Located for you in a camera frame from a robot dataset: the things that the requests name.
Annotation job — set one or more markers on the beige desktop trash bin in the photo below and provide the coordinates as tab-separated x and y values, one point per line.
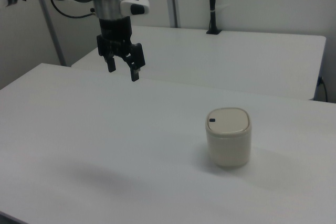
228	150

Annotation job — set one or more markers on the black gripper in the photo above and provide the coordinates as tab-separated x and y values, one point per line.
115	30

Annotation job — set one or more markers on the white side table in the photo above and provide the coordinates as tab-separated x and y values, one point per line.
210	58

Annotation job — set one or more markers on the beige trash bin lid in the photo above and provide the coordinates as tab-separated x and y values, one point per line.
231	120

